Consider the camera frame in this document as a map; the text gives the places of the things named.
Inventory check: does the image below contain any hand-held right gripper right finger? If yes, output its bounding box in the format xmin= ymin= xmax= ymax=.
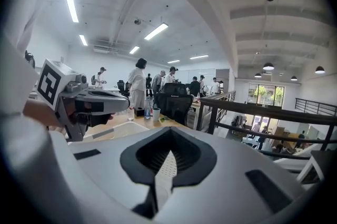
xmin=165 ymin=127 xmax=218 ymax=192

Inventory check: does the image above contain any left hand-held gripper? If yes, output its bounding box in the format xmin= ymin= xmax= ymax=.
xmin=36 ymin=59 xmax=131 ymax=142

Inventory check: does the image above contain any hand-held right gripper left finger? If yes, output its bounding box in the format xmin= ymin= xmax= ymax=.
xmin=120 ymin=127 xmax=172 ymax=219

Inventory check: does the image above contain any person's left hand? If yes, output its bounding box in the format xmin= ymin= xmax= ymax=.
xmin=64 ymin=98 xmax=79 ymax=125

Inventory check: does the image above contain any clear water bottle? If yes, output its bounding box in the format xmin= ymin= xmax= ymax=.
xmin=144 ymin=96 xmax=152 ymax=120

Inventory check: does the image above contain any black metal railing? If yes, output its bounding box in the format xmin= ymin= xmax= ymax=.
xmin=294 ymin=97 xmax=337 ymax=117
xmin=196 ymin=90 xmax=337 ymax=152

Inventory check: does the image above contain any person's white sleeve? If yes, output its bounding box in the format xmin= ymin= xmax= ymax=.
xmin=0 ymin=33 xmax=41 ymax=117

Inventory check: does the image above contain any large window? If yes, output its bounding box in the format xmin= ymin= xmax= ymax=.
xmin=248 ymin=83 xmax=285 ymax=108

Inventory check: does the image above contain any white desk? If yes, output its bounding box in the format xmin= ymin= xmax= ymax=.
xmin=273 ymin=142 xmax=337 ymax=184

